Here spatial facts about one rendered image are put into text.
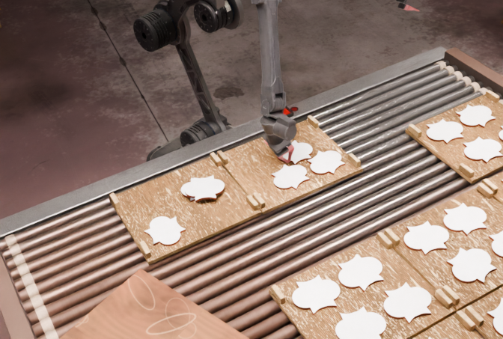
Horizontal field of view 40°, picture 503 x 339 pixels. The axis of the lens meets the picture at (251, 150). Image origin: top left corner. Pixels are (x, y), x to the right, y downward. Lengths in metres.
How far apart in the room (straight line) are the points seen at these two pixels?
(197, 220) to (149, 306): 0.45
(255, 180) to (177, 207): 0.29
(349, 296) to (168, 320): 0.53
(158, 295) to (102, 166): 2.17
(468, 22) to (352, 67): 1.03
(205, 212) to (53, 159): 2.03
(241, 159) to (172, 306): 0.76
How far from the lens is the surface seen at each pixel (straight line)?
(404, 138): 2.65
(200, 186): 2.38
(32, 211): 2.52
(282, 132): 2.31
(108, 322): 1.96
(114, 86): 4.74
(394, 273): 2.15
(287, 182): 2.40
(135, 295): 2.00
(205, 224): 2.29
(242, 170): 2.47
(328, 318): 2.03
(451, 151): 2.59
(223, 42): 5.06
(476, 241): 2.28
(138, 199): 2.42
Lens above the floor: 2.56
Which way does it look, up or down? 39 degrees down
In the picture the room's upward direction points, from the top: 4 degrees counter-clockwise
